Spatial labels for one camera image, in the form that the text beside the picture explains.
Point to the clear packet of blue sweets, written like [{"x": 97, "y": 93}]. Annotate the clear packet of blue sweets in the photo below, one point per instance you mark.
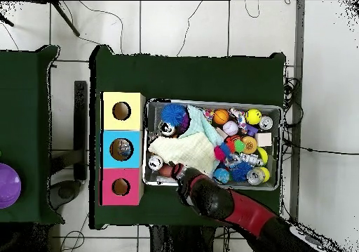
[{"x": 124, "y": 148}]

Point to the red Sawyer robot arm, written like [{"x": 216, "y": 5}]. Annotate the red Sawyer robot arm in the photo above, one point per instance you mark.
[{"x": 249, "y": 210}]

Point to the wooden box with three holes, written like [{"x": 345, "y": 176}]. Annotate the wooden box with three holes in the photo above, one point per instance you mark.
[{"x": 109, "y": 156}]

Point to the cream waffle cloth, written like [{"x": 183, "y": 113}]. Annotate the cream waffle cloth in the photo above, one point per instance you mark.
[{"x": 190, "y": 151}]

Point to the blue green globe ball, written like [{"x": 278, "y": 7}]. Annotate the blue green globe ball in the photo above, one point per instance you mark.
[{"x": 221, "y": 175}]

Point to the mint waffle cloth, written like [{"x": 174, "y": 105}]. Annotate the mint waffle cloth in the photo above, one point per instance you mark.
[{"x": 199, "y": 122}]

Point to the blue furry monster toy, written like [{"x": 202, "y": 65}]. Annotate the blue furry monster toy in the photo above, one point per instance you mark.
[{"x": 173, "y": 114}]

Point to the blue spiky rubber ball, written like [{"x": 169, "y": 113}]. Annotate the blue spiky rubber ball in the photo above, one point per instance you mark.
[{"x": 241, "y": 172}]

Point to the small white baseball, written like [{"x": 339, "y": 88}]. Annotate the small white baseball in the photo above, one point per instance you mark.
[{"x": 230, "y": 128}]

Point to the small orange basketball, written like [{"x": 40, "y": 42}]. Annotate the small orange basketball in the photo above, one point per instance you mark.
[{"x": 221, "y": 116}]

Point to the toy hamburger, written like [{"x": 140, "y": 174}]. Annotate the toy hamburger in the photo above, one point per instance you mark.
[{"x": 249, "y": 145}]

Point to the plain wooden cube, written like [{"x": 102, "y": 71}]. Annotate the plain wooden cube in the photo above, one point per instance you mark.
[{"x": 264, "y": 139}]

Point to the yellow smiley ball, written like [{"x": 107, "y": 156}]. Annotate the yellow smiley ball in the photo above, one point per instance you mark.
[{"x": 253, "y": 116}]

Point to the grey stand foot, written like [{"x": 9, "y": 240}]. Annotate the grey stand foot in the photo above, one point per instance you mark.
[{"x": 64, "y": 191}]

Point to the dark green side table cloth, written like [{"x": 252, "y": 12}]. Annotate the dark green side table cloth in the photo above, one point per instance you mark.
[{"x": 25, "y": 108}]

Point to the purple bowl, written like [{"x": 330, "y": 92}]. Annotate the purple bowl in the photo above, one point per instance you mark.
[{"x": 8, "y": 184}]

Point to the black tripod leg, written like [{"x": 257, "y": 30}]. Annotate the black tripod leg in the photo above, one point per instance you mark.
[
  {"x": 6, "y": 20},
  {"x": 66, "y": 17}
]

